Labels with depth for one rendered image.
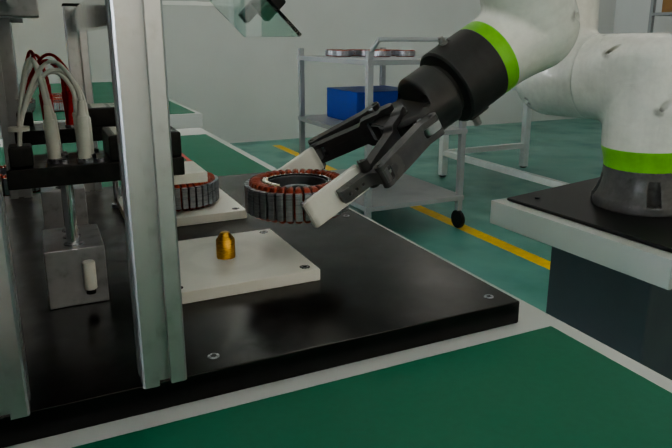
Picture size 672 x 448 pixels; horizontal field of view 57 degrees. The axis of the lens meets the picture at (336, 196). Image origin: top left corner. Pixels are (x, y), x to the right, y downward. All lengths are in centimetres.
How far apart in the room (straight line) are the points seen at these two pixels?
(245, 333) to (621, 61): 66
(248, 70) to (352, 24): 122
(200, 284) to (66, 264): 12
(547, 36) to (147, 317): 53
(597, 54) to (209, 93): 533
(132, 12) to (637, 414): 43
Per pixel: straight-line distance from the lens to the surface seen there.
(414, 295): 59
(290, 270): 61
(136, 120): 40
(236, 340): 51
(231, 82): 617
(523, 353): 55
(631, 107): 96
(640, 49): 95
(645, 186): 98
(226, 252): 65
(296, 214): 61
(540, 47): 75
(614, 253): 89
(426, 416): 46
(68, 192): 59
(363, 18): 670
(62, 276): 60
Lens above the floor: 100
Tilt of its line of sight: 14 degrees down
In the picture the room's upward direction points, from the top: straight up
